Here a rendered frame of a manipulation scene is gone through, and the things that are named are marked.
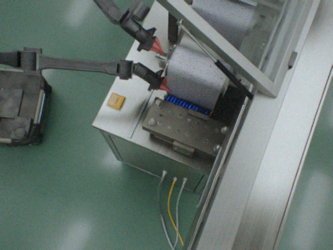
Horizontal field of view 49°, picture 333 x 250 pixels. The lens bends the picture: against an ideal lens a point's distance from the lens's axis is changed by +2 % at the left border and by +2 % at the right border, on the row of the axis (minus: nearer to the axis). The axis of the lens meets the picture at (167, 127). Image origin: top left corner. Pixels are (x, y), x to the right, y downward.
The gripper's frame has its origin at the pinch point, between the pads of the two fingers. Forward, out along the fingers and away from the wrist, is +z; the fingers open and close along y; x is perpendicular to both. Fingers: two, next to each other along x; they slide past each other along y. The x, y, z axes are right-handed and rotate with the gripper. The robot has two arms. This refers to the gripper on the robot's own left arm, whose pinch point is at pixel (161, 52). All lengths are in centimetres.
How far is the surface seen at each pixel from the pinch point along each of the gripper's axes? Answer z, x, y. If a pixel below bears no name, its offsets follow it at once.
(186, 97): 24.2, -5.0, 7.3
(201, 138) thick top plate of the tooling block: 36.9, 1.3, 21.8
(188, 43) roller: 7.9, 3.6, -9.4
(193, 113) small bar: 29.6, -2.4, 12.5
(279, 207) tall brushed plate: 34, 53, 45
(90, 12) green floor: 6, -158, -73
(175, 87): 15.8, -3.9, 7.3
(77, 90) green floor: 22, -145, -6
